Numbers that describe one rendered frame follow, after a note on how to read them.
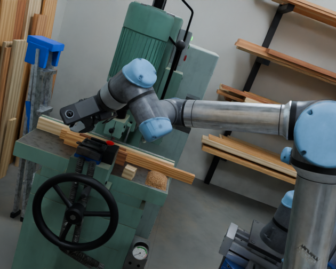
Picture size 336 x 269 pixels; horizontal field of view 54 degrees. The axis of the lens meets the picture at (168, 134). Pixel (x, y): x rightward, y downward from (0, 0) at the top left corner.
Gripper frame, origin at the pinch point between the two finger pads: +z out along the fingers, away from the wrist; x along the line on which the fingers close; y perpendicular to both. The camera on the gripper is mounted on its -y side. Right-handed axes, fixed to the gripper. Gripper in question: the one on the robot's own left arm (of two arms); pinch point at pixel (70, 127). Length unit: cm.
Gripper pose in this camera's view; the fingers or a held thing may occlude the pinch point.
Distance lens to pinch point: 103.8
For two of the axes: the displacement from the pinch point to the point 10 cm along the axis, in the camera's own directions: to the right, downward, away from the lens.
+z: -6.5, 3.6, 6.7
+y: 6.4, -2.2, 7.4
